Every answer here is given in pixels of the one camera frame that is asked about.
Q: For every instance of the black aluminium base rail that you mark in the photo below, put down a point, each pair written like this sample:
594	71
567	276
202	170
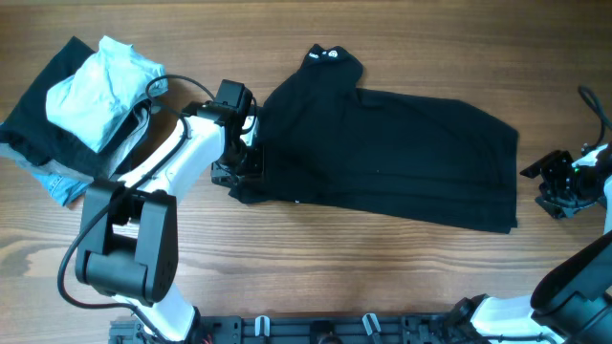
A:
411	328

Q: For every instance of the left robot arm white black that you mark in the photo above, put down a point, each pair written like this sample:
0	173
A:
127	246

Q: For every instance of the blue denim jeans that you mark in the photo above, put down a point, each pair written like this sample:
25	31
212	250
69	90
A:
61	189

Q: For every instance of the light blue folded shirt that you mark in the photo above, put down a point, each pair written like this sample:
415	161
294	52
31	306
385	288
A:
93	103

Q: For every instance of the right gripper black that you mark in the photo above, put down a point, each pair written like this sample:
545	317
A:
546	168

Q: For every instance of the black polo shirt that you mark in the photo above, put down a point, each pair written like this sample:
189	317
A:
328	141

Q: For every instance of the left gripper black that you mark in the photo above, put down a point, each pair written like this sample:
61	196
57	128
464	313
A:
253	171

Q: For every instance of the black folded garment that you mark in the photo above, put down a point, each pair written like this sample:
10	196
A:
28	118

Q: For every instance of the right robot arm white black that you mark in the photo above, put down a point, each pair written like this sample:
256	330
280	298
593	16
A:
572	303

